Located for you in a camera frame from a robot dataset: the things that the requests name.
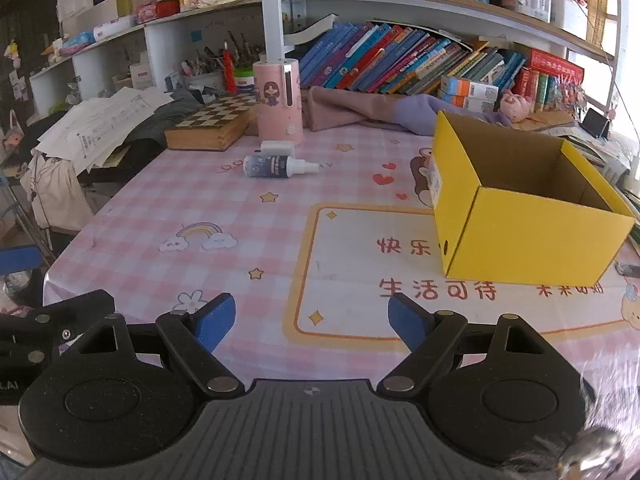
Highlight white wooden bookshelf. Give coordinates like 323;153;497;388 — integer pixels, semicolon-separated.
30;0;626;121

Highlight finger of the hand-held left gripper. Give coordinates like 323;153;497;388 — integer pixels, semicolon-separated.
0;289;117;347

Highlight white spray bottle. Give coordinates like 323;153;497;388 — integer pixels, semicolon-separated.
242;154;321;180

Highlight fluffy grey garment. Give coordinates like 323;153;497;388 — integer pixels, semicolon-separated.
500;350;640;480

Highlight pile of books and papers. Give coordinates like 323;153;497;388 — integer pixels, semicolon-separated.
550;110;640;246

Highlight orange blue white carton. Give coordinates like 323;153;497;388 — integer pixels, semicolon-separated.
450;96;496;115
440;76;500;101

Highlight white storage bin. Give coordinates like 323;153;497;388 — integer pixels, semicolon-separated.
550;0;588;40

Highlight dark clothing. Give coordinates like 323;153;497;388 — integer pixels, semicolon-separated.
75;87;211;186

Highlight pink cloth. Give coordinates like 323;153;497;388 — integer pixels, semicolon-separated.
305;86;416;133

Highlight row of leaning books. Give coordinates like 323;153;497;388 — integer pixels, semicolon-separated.
299;22;528;96

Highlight wooden chessboard box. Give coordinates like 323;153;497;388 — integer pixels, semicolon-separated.
164;92;258;152

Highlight blue chair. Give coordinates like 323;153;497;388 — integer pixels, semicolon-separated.
0;245;43;276

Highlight white printed paper sheets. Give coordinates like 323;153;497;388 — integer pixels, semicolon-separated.
37;86;173;171

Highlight red thick book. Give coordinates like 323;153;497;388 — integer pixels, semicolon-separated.
527;50;585;86

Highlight pink cylindrical container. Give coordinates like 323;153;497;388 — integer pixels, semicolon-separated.
252;58;302;146

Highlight bamboo slip scroll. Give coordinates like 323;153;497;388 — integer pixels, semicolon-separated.
585;0;608;46

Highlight lying grey book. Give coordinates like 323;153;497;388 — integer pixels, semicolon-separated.
285;14;337;46

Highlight pink pig plush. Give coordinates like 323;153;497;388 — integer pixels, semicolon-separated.
497;90;535;122

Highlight white cloth bag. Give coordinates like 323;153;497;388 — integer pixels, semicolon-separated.
20;152;96;233

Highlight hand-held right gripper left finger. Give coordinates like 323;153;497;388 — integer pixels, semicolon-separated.
70;292;246;402

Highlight pink checkered tablecloth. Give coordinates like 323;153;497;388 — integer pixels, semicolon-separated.
42;125;640;461

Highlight silver metal bell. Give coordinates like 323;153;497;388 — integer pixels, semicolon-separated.
560;427;626;480

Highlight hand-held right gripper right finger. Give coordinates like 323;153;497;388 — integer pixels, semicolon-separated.
376;292;552;401

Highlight pen holder with pens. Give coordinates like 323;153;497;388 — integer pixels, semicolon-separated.
180;42;263;93

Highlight yellow cardboard box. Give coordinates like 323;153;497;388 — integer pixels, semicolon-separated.
431;110;637;286

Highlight brown cardboard sheet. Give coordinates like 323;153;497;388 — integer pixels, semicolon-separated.
520;110;576;128

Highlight colourful sparkly ornament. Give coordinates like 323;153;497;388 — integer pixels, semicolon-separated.
547;80;586;111

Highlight black phone on stand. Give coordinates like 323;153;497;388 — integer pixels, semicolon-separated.
582;107;612;140

